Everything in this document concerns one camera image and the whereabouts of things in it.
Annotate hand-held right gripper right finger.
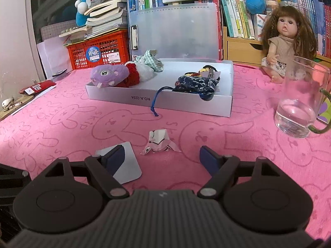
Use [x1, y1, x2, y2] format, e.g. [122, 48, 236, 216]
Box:
[197, 146, 291, 199]

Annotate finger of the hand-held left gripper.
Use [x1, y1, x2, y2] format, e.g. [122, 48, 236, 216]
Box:
[0, 163, 31, 186]

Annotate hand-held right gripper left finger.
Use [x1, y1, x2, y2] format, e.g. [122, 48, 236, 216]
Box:
[31, 145, 130, 199]

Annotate white card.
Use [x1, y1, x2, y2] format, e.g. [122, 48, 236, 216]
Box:
[95, 142, 143, 185]

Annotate pink white origami paper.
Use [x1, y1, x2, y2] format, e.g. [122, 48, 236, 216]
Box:
[140, 129, 181, 156]

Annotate white cardboard box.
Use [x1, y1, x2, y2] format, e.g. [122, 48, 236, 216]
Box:
[85, 58, 234, 117]

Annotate blue brocade drawstring pouch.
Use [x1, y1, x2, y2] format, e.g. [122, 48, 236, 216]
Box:
[150, 74, 220, 117]

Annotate red crochet pouch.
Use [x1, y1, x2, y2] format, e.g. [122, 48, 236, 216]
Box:
[118, 62, 140, 88]

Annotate purple plush toy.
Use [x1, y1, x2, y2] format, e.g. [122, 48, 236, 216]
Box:
[90, 64, 130, 88]

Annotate yellow red crochet hair band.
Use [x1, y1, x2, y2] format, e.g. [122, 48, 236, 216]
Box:
[185, 66, 221, 79]

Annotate white furry pouch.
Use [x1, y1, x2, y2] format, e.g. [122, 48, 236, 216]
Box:
[125, 61, 156, 84]

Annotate green checked cloth pouch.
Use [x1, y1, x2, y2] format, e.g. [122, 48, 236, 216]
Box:
[133, 50, 164, 73]

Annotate pink rabbit print blanket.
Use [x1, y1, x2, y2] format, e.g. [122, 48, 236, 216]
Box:
[0, 61, 331, 241]

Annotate wooden board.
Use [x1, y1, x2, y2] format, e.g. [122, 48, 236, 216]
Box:
[0, 95, 35, 121]

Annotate small white stapler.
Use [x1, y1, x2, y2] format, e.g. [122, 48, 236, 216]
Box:
[1, 97, 15, 109]

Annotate red envelope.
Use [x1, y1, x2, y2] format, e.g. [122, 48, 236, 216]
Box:
[19, 81, 57, 95]

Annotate clear glass cup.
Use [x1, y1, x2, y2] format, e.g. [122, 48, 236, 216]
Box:
[274, 55, 331, 138]

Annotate red plastic crate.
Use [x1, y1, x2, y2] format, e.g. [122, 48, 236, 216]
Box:
[65, 28, 130, 70]

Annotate wooden drawer organizer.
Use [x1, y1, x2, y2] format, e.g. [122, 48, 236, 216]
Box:
[222, 26, 331, 66]

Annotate white paper sheets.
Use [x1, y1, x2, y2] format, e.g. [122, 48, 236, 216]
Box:
[36, 40, 74, 79]

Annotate translucent plastic clipboard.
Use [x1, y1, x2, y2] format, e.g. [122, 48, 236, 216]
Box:
[128, 2, 223, 61]

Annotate brown-haired baby doll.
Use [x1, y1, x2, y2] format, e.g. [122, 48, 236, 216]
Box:
[260, 5, 317, 83]

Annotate grey grid board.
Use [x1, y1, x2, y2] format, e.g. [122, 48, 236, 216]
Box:
[40, 22, 78, 42]

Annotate stack of books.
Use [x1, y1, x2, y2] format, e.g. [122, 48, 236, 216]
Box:
[59, 0, 136, 43]

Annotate row of green white books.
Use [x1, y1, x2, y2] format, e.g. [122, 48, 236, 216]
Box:
[213, 0, 275, 39]

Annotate blue white cat plush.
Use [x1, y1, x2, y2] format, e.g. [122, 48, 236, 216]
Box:
[75, 0, 94, 27]

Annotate row of thin colourful books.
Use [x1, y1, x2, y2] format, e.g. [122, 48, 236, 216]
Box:
[127, 0, 225, 53]

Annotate blue plush ball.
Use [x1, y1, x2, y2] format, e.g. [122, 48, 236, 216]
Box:
[245, 0, 267, 14]

